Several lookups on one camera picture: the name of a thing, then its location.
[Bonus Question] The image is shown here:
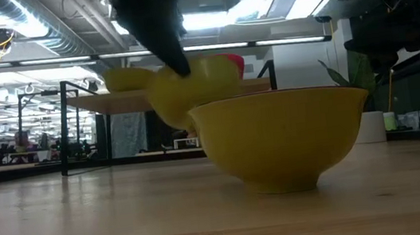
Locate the grey fabric cover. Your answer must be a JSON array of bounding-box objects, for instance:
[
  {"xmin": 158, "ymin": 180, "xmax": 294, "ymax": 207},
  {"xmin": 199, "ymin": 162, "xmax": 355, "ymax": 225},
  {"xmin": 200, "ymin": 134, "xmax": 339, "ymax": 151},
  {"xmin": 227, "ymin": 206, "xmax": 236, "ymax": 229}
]
[{"xmin": 107, "ymin": 109, "xmax": 151, "ymax": 159}]

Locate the thin black metal rack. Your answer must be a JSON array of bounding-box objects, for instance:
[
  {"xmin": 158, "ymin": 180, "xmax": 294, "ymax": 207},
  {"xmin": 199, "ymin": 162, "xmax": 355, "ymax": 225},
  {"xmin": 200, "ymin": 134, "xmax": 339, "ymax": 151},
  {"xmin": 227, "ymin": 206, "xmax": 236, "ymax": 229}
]
[{"xmin": 13, "ymin": 86, "xmax": 85, "ymax": 143}]

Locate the light green cup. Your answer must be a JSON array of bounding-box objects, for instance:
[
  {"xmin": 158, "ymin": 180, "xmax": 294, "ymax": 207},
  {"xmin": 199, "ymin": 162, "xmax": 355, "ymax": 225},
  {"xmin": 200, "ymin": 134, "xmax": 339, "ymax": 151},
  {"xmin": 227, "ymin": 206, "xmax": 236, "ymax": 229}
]
[{"xmin": 383, "ymin": 110, "xmax": 398, "ymax": 132}]

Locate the black LED light bar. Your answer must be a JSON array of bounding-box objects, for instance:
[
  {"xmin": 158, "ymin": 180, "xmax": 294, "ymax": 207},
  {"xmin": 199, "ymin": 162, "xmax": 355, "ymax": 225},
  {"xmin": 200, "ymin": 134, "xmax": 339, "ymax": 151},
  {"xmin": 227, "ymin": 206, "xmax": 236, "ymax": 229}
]
[{"xmin": 0, "ymin": 14, "xmax": 335, "ymax": 82}]

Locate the green leafy plant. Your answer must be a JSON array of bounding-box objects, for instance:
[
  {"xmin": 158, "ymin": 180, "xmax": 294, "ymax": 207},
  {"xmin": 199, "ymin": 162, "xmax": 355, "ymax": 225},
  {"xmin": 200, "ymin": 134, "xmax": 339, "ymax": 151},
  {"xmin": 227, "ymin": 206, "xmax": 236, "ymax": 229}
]
[{"xmin": 317, "ymin": 46, "xmax": 389, "ymax": 119}]

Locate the black round ceiling device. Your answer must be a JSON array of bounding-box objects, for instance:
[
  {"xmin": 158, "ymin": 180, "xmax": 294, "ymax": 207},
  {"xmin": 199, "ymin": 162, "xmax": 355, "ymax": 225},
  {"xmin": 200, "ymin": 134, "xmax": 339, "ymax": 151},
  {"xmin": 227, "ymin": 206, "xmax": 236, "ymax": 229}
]
[{"xmin": 0, "ymin": 26, "xmax": 18, "ymax": 51}]

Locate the yellow bowl patterned white inside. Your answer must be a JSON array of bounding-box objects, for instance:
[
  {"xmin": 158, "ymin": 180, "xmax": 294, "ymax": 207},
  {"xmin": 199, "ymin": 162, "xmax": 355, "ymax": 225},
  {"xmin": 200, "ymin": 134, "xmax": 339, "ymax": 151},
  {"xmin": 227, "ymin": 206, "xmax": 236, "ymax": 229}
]
[
  {"xmin": 142, "ymin": 51, "xmax": 249, "ymax": 139},
  {"xmin": 186, "ymin": 78, "xmax": 380, "ymax": 205},
  {"xmin": 101, "ymin": 63, "xmax": 157, "ymax": 95}
]

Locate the white plant pot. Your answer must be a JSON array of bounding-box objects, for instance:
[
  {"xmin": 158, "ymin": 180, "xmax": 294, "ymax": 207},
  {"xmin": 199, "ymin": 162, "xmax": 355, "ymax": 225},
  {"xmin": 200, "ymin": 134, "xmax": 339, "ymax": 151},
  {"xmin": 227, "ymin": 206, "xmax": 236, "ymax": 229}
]
[{"xmin": 352, "ymin": 109, "xmax": 389, "ymax": 146}]

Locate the wooden shelf black metal frame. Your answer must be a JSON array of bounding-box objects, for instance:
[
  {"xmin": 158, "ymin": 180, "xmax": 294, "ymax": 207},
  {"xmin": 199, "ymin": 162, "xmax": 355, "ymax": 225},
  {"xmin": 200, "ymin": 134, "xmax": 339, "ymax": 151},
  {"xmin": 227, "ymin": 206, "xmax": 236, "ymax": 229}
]
[{"xmin": 49, "ymin": 55, "xmax": 286, "ymax": 178}]

